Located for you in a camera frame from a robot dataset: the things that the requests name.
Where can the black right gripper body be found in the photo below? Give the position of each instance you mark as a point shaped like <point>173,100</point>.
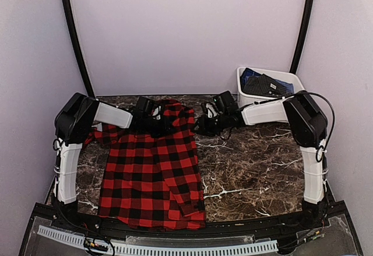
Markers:
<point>213,127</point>

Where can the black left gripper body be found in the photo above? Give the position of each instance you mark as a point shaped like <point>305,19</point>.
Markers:
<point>155,128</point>

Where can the red black plaid shirt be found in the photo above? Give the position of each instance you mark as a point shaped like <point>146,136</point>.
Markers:
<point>151,181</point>

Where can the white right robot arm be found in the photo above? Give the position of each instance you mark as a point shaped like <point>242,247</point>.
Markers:
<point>308,125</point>

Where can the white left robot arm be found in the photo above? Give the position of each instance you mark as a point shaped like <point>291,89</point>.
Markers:
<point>73,125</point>

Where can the white plastic bin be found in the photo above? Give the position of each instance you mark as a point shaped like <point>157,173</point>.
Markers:
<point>244,99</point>

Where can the dark blue plaid shirt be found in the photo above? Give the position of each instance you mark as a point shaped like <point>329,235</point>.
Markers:
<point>248,72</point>

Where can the grey striped shirt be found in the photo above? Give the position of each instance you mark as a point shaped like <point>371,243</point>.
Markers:
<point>261,86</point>

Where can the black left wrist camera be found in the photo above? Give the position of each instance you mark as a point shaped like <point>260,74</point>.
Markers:
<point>147,108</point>

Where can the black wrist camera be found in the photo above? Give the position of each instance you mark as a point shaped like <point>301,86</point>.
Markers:
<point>147,108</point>
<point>222,104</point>

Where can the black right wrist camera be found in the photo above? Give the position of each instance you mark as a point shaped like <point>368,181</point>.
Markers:
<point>222,104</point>

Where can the black front rail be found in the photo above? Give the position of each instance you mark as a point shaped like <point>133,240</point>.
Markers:
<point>281,225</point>

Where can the white slotted cable duct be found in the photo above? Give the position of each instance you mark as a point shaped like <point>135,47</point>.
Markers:
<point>162,246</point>

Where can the black left frame post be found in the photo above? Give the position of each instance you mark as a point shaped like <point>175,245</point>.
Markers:
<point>70,22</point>

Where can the black frame post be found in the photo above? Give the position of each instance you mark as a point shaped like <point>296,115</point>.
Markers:
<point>306,15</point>
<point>70,22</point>

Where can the black right frame post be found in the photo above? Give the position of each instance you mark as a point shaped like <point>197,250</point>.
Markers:
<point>306,15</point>

